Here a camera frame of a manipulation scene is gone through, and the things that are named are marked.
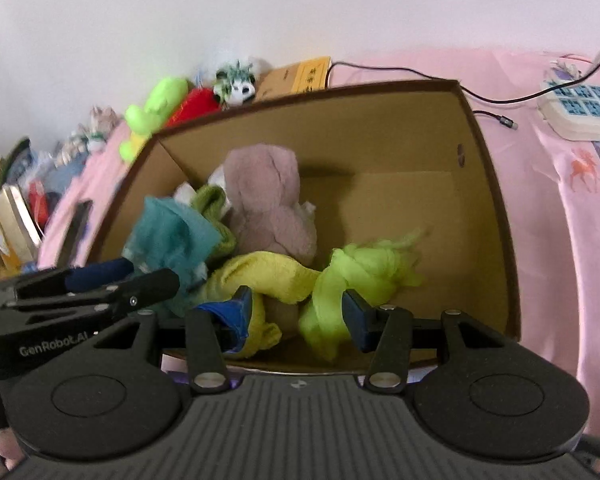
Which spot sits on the yellow towel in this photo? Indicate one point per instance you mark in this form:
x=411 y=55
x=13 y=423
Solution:
x=279 y=285

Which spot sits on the white power strip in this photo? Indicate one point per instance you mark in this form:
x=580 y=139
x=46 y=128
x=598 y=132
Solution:
x=573 y=112

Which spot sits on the black white panda plush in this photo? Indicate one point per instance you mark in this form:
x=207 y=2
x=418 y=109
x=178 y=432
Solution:
x=235 y=85

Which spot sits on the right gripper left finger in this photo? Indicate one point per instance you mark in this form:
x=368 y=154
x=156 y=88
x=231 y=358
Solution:
x=211 y=330

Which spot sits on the red plush toy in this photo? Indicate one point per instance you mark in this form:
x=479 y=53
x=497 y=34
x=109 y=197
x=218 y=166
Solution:
x=198 y=103

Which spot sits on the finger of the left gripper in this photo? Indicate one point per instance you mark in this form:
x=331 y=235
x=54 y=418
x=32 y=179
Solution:
x=145 y=287
x=72 y=279

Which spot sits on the neon green plush toy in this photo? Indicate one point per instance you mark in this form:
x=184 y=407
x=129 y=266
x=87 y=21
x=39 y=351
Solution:
x=144 y=121

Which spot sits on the stack of books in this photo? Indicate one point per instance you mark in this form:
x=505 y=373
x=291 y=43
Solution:
x=20 y=234

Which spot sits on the lime green cloth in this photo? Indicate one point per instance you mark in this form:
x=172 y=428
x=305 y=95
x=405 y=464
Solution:
x=376 y=271

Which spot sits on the yellow cardboard box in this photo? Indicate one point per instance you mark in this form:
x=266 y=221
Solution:
x=303 y=77

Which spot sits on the teal cloth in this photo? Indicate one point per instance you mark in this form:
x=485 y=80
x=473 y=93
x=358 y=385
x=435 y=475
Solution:
x=171 y=235

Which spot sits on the pink plush toy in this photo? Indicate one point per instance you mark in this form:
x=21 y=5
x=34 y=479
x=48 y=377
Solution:
x=263 y=187

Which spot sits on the olive green cloth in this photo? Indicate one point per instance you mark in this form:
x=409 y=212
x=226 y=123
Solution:
x=209 y=201

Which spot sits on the pink floral bedsheet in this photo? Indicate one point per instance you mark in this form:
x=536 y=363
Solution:
x=551 y=188

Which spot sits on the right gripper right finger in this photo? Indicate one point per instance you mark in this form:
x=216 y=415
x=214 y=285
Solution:
x=387 y=333

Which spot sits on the brown cardboard box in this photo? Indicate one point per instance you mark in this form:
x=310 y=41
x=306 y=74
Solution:
x=377 y=161

